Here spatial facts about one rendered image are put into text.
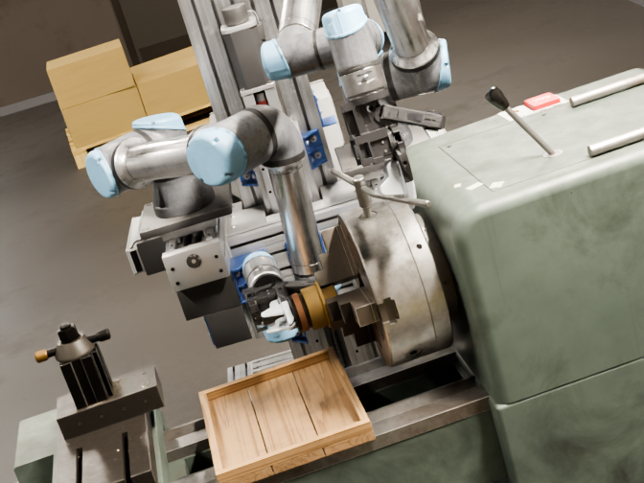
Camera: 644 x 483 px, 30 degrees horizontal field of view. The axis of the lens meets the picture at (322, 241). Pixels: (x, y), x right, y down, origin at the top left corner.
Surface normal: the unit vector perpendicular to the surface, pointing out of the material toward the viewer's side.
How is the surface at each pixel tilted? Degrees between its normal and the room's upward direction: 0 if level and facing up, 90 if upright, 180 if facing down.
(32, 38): 90
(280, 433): 0
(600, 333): 90
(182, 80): 90
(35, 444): 0
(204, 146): 90
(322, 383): 0
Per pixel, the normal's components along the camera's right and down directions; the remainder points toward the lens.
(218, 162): -0.58, 0.43
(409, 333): 0.26, 0.55
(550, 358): 0.18, 0.30
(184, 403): -0.27, -0.90
